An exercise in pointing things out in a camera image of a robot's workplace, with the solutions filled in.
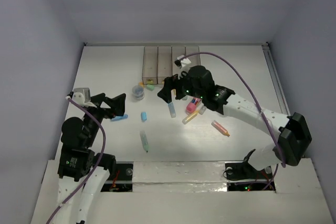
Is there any small clear jar blue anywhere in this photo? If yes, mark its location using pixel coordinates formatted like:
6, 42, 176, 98
132, 85, 145, 100

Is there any green pen cap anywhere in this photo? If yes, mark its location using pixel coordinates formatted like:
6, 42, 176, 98
146, 84, 155, 91

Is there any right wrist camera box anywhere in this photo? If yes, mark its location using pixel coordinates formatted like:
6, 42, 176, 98
174, 55, 191, 70

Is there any blue highlighter pen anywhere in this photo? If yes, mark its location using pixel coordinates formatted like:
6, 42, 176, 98
167, 89, 176, 118

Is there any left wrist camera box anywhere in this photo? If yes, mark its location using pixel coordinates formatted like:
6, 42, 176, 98
72, 88, 91, 105

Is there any yellow highlighter pen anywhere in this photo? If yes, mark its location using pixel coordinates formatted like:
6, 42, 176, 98
182, 111, 198, 124

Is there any blue pen cap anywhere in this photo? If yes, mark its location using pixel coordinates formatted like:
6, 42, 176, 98
141, 112, 147, 122

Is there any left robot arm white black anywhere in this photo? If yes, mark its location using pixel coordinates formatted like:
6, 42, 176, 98
47, 88, 126, 223

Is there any green highlighter pen bottom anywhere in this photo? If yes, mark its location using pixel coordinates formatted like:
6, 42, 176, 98
140, 131, 149, 152

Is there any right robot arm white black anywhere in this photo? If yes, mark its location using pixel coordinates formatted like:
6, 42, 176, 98
158, 66, 312, 181

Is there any orange highlighter pen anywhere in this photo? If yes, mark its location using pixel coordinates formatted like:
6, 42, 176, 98
211, 120, 230, 137

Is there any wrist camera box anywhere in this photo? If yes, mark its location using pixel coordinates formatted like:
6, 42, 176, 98
174, 55, 191, 70
72, 88, 91, 105

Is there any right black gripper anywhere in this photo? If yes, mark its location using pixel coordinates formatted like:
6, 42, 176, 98
158, 67, 205, 102

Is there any grey orange-tip highlighter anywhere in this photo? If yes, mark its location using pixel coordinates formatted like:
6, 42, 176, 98
198, 105, 207, 115

